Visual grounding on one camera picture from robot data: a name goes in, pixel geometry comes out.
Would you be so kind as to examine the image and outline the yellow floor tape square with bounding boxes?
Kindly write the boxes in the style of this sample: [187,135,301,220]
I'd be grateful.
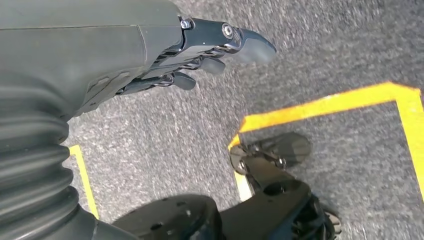
[227,82,424,203]
[68,144,100,220]

